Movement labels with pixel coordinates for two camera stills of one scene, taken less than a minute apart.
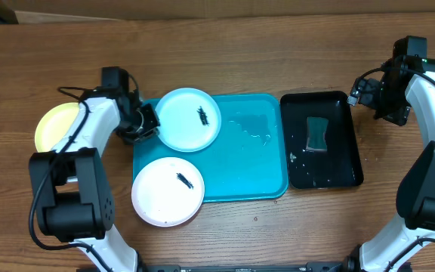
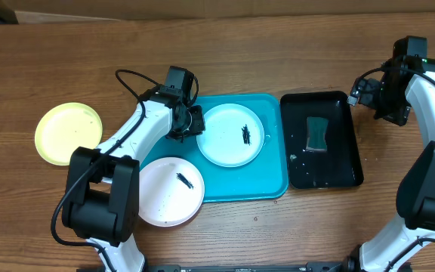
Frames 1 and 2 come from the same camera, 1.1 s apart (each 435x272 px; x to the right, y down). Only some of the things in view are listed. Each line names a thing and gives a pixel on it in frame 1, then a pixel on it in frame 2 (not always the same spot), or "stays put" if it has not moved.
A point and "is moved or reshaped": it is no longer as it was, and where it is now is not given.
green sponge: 316,127 stays put
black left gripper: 152,122 -> 196,128
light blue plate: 189,119 is moved or reshaped
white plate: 168,192 stays put
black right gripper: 393,113 stays put
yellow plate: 54,125 stays put
